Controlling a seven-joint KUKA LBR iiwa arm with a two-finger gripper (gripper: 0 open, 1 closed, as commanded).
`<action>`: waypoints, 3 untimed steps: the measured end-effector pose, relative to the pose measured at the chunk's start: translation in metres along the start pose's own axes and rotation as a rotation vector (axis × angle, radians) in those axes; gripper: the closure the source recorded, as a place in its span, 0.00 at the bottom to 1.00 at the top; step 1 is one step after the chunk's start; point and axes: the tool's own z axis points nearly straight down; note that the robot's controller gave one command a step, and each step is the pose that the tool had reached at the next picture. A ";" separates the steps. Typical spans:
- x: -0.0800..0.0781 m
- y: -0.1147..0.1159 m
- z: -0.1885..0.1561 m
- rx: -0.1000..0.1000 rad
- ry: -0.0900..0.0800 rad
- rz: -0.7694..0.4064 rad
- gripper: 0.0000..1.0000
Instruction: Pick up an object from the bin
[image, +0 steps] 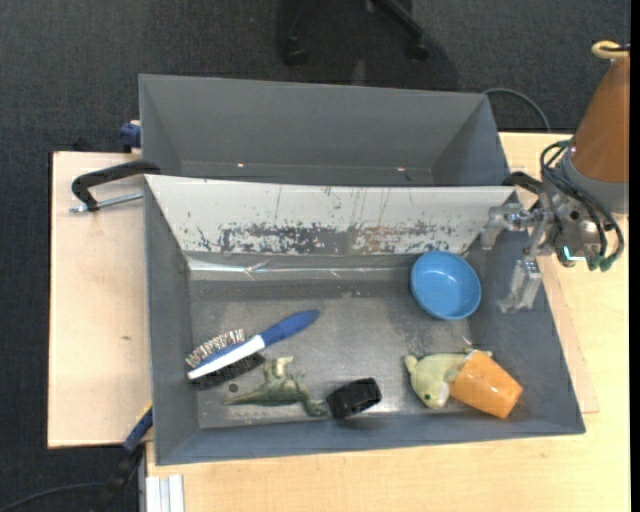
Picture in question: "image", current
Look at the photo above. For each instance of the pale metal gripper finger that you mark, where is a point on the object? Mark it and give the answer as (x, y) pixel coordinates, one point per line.
(502, 216)
(525, 285)

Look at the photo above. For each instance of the blue bowl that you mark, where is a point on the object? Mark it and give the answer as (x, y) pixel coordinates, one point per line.
(445, 285)

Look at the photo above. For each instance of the orange cup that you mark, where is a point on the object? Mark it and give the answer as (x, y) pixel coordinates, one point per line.
(487, 387)

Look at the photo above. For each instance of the pale green plush toy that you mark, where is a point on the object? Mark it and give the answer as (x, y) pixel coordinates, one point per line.
(435, 377)

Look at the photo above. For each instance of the grey metal bin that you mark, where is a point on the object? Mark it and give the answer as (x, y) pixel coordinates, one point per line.
(350, 340)

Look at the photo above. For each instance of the black rounded block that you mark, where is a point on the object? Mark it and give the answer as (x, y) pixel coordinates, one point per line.
(354, 397)

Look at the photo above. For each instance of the green toy dinosaur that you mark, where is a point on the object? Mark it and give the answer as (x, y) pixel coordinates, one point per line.
(280, 392)

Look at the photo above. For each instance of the blue and white brush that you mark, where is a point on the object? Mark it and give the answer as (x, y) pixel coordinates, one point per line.
(235, 352)

